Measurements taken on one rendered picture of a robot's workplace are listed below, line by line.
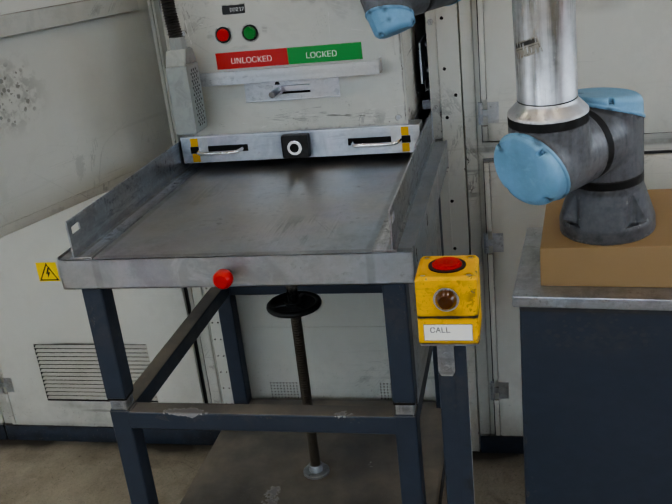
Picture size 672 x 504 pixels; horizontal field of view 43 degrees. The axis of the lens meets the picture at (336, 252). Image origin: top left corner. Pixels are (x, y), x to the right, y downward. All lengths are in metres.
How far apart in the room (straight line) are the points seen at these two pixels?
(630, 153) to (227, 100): 0.91
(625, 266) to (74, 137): 1.15
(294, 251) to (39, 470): 1.39
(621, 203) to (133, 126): 1.13
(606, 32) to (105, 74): 1.08
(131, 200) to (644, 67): 1.10
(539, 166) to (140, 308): 1.36
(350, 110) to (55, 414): 1.31
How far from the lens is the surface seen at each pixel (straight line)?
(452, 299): 1.10
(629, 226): 1.41
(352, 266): 1.36
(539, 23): 1.21
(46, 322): 2.48
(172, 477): 2.40
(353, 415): 1.52
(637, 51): 1.93
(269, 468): 2.05
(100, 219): 1.61
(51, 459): 2.62
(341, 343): 2.21
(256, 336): 2.26
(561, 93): 1.24
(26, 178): 1.83
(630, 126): 1.37
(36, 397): 2.62
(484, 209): 2.02
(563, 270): 1.42
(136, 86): 2.05
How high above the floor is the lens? 1.34
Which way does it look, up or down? 21 degrees down
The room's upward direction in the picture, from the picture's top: 6 degrees counter-clockwise
